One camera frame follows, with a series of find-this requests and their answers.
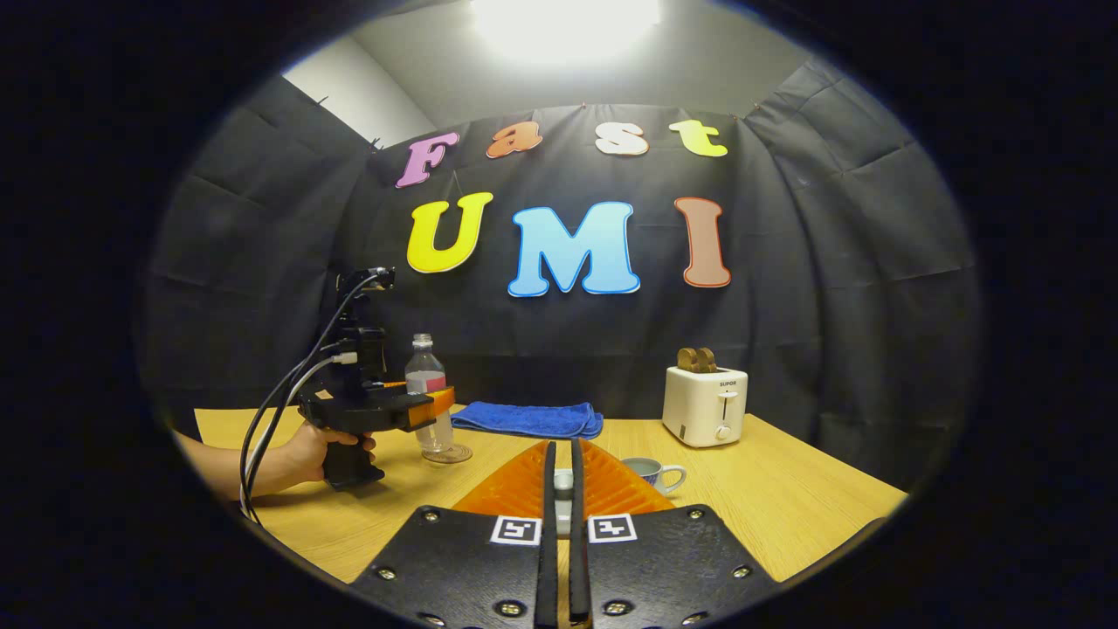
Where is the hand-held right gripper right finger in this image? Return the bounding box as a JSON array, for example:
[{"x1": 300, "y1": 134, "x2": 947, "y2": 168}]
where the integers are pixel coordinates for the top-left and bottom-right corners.
[{"x1": 569, "y1": 439, "x2": 778, "y2": 628}]

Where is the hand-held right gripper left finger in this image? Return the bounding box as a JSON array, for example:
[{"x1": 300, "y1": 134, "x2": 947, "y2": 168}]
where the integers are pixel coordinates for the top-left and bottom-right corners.
[{"x1": 349, "y1": 439, "x2": 560, "y2": 629}]

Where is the clear plastic water bottle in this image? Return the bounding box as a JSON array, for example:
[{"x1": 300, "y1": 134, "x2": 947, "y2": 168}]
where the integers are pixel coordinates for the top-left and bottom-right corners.
[{"x1": 404, "y1": 333, "x2": 455, "y2": 455}]

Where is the white blue-flowered teacup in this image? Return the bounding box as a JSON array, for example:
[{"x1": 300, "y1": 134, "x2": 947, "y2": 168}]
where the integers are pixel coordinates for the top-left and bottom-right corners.
[{"x1": 620, "y1": 456, "x2": 688, "y2": 497}]

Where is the blue folded towel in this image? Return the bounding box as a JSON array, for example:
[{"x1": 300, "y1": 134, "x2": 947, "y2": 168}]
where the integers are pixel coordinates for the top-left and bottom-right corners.
[{"x1": 451, "y1": 401, "x2": 604, "y2": 440}]

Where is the white toaster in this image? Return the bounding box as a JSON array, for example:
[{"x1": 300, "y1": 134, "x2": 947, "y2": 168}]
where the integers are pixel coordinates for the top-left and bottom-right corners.
[{"x1": 662, "y1": 365, "x2": 749, "y2": 449}]

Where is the ceiling light panel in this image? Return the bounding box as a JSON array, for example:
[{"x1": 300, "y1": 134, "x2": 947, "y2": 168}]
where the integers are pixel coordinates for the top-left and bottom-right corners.
[{"x1": 472, "y1": 0, "x2": 662, "y2": 62}]

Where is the white cable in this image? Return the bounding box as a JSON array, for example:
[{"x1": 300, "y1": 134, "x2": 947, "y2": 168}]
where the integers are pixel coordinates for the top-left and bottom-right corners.
[{"x1": 245, "y1": 352, "x2": 359, "y2": 516}]

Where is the black cable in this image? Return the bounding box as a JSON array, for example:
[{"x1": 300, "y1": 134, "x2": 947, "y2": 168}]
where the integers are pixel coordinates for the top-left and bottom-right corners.
[{"x1": 238, "y1": 273, "x2": 385, "y2": 525}]

